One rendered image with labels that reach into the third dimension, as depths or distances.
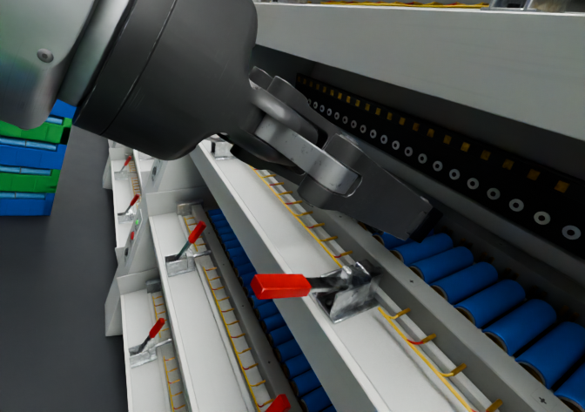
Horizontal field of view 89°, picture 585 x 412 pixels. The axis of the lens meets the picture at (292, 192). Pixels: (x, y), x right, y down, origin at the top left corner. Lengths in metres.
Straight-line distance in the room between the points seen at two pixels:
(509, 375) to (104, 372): 0.71
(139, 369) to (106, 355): 0.19
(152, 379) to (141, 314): 0.14
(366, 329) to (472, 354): 0.06
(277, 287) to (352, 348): 0.07
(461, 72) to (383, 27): 0.07
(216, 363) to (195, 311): 0.08
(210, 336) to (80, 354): 0.43
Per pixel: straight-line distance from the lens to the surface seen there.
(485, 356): 0.21
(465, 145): 0.34
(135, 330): 0.68
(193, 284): 0.48
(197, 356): 0.41
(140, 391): 0.62
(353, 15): 0.27
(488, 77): 0.19
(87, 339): 0.84
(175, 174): 0.60
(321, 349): 0.22
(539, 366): 0.23
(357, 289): 0.21
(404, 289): 0.22
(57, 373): 0.79
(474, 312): 0.24
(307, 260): 0.25
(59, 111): 1.03
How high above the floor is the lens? 0.64
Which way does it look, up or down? 16 degrees down
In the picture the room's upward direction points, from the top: 27 degrees clockwise
